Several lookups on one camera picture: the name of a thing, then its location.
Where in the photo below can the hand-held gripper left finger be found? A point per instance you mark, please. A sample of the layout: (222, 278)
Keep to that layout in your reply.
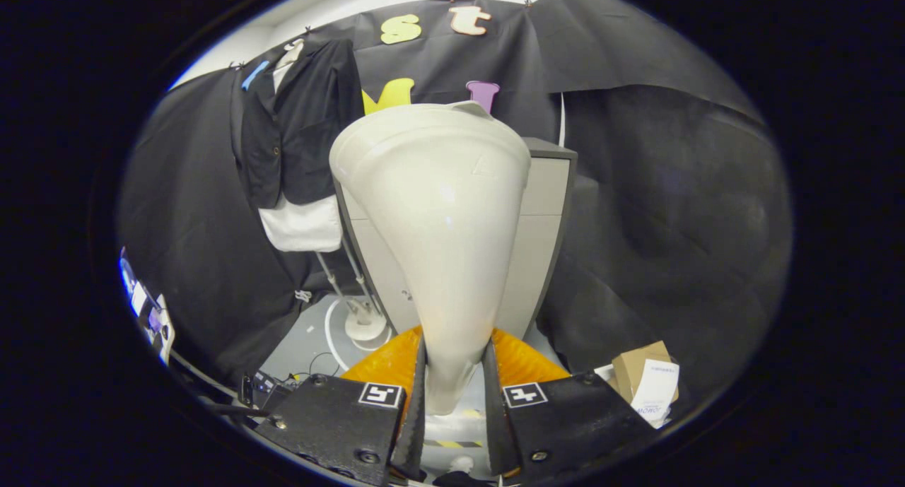
(416, 437)

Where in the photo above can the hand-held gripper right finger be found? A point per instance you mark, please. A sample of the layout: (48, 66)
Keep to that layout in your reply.
(495, 430)

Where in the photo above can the white garment steamer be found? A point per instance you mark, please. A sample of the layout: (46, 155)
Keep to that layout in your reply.
(438, 225)

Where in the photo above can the black blazer jacket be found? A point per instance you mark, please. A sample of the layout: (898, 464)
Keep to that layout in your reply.
(311, 133)

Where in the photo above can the yellow black striped tape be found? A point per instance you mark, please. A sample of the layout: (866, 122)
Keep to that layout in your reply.
(452, 444)

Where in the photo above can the white rounded object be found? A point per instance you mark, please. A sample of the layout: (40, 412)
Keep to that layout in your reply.
(462, 464)

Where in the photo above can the white mannequin with stand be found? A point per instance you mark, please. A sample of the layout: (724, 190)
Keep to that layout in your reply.
(364, 324)

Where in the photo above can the cardboard box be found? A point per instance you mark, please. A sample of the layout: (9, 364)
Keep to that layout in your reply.
(633, 363)

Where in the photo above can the small black electronic device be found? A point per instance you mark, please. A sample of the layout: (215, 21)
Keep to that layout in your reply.
(263, 384)

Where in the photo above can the white paper label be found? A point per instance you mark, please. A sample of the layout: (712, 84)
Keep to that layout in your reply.
(657, 388)

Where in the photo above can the grey cabinet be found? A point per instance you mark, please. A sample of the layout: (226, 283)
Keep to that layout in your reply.
(544, 211)

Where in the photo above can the black backdrop cloth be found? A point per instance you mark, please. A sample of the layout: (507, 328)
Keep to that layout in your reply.
(672, 190)

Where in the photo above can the thin white strip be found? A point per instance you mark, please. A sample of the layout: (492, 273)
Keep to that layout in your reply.
(563, 119)

